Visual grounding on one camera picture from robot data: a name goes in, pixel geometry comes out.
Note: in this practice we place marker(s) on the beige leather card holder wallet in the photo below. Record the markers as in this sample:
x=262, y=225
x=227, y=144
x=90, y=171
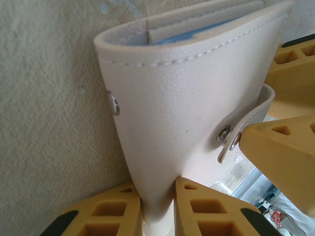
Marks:
x=172, y=98

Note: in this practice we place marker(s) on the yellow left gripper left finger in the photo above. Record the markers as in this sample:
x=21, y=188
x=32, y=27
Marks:
x=110, y=214

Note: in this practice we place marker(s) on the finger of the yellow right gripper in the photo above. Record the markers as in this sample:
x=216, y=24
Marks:
x=295, y=68
x=283, y=159

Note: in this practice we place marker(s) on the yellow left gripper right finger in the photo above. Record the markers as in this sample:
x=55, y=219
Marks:
x=209, y=214

